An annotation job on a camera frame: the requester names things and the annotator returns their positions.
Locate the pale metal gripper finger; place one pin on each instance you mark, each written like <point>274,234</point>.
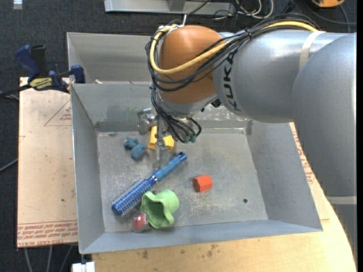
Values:
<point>145,125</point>
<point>162,157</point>

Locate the yellow block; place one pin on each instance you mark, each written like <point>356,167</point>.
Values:
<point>169,142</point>

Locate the blue-green lumpy toy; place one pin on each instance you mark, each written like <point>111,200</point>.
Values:
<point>136,150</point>

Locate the blue hairbrush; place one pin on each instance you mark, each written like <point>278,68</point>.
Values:
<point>141,188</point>

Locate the red-orange block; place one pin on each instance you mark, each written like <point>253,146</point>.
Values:
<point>203,183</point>

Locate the green wavy-rimmed cup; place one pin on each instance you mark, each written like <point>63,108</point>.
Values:
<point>160,208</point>

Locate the grey metal bin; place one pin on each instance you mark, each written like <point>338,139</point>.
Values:
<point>227,166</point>

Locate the clear ball with red core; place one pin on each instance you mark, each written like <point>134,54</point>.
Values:
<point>139,222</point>

